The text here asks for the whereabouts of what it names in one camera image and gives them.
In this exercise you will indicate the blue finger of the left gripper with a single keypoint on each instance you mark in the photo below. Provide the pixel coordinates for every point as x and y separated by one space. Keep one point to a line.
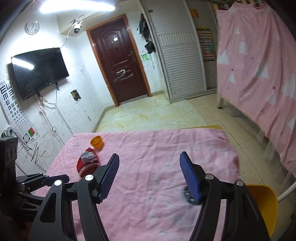
49 181

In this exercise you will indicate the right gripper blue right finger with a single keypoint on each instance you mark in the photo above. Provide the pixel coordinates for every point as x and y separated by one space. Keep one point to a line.
190 172

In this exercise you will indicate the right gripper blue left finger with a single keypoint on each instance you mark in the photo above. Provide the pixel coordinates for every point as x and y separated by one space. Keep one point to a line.
107 176

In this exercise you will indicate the red cloth item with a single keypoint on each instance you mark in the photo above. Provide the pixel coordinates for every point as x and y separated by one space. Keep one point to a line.
84 169

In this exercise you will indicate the grey cloth ball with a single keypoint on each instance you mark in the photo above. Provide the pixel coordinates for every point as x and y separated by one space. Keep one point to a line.
88 157

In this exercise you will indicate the small orange plastic bowl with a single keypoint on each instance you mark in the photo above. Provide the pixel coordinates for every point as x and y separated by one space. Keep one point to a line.
97 142

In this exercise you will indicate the pink bed sheet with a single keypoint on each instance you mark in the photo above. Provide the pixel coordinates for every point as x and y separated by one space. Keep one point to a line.
146 200

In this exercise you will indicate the eye chart poster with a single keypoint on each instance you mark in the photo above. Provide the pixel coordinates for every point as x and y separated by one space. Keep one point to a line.
17 118

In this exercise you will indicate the white louvered wardrobe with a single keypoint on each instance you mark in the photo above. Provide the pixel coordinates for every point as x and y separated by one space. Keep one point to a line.
179 50

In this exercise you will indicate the dark brown wooden door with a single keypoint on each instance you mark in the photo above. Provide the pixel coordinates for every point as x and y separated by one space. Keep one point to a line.
117 56

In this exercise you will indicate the pink tree pattern curtain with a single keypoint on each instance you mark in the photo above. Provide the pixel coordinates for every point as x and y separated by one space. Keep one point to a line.
256 72

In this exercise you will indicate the black hanging bags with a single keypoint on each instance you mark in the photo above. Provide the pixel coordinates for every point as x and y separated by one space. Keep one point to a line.
144 31

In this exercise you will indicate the fluorescent ceiling light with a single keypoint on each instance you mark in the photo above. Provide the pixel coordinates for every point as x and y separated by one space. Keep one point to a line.
49 7

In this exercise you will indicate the wall mounted black television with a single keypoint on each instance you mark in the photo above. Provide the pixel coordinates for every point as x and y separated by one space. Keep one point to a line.
36 70

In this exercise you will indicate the colourful wall chart poster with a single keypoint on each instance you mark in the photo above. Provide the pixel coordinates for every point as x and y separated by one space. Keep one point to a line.
207 44

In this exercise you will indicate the round white wall clock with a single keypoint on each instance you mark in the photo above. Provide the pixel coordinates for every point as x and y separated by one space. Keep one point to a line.
32 27

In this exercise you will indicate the white security camera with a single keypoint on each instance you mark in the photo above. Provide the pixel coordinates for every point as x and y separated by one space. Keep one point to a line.
76 25

